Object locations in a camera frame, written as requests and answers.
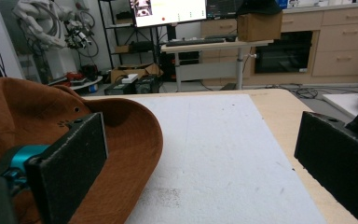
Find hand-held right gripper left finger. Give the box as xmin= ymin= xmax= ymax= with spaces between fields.
xmin=23 ymin=112 xmax=109 ymax=224

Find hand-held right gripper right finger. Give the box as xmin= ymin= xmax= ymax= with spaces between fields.
xmin=294 ymin=110 xmax=358 ymax=224

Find brown suede cap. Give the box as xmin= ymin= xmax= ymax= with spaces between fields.
xmin=0 ymin=77 xmax=164 ymax=224

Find white board on floor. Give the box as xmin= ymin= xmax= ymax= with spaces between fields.
xmin=322 ymin=92 xmax=358 ymax=119

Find open cardboard box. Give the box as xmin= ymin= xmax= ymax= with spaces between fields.
xmin=110 ymin=63 xmax=164 ymax=84

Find wooden drawer cabinet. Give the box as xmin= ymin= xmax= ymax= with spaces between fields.
xmin=200 ymin=3 xmax=358 ymax=87

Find white foam mat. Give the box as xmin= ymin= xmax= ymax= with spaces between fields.
xmin=83 ymin=93 xmax=329 ymax=224

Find black metal shelf rack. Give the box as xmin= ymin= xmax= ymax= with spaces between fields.
xmin=98 ymin=0 xmax=161 ymax=70

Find height-adjustable desk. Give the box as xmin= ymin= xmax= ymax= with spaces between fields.
xmin=160 ymin=38 xmax=274 ymax=92

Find black keyboard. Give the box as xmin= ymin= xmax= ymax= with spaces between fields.
xmin=165 ymin=37 xmax=227 ymax=48

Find computer monitor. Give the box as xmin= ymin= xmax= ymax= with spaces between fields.
xmin=129 ymin=0 xmax=208 ymax=28

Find black cables on floor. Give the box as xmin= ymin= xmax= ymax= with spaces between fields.
xmin=262 ymin=83 xmax=358 ymax=100

